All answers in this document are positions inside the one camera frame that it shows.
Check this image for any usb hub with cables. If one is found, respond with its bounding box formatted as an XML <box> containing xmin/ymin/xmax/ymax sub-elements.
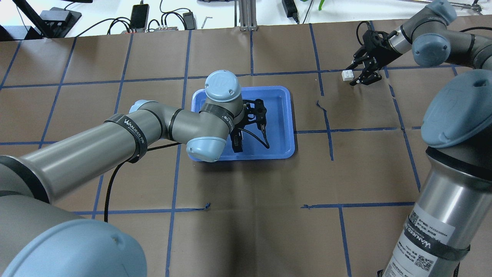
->
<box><xmin>147</xmin><ymin>27</ymin><xmax>179</xmax><ymax>33</ymax></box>

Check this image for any smartphone on desk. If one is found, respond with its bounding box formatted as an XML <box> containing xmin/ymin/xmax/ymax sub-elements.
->
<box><xmin>130</xmin><ymin>3</ymin><xmax>150</xmax><ymax>32</ymax></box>

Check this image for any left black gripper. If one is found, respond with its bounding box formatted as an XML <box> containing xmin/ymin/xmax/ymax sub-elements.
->
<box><xmin>231</xmin><ymin>98</ymin><xmax>267</xmax><ymax>153</ymax></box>

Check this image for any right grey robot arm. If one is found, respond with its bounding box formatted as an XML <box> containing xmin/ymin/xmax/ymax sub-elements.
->
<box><xmin>344</xmin><ymin>0</ymin><xmax>492</xmax><ymax>277</ymax></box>

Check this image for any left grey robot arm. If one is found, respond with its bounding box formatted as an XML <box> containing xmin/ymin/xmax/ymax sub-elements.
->
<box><xmin>0</xmin><ymin>70</ymin><xmax>246</xmax><ymax>277</ymax></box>

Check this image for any blue plastic tray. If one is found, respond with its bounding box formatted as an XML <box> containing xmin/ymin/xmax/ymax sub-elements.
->
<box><xmin>187</xmin><ymin>85</ymin><xmax>296</xmax><ymax>162</ymax></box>

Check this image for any aluminium frame post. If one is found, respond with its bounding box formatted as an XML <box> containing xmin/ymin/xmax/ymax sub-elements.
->
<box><xmin>238</xmin><ymin>0</ymin><xmax>258</xmax><ymax>32</ymax></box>

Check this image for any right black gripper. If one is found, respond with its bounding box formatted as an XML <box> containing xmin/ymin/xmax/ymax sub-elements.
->
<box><xmin>346</xmin><ymin>30</ymin><xmax>400</xmax><ymax>86</ymax></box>

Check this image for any black power adapter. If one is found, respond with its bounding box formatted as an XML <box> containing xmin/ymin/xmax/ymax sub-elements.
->
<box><xmin>183</xmin><ymin>11</ymin><xmax>196</xmax><ymax>30</ymax></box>

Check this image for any black monitor stand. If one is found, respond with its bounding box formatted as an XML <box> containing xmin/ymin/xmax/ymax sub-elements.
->
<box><xmin>14</xmin><ymin>0</ymin><xmax>82</xmax><ymax>38</ymax></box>

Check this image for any white block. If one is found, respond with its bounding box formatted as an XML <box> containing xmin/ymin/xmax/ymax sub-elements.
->
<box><xmin>341</xmin><ymin>70</ymin><xmax>355</xmax><ymax>82</ymax></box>

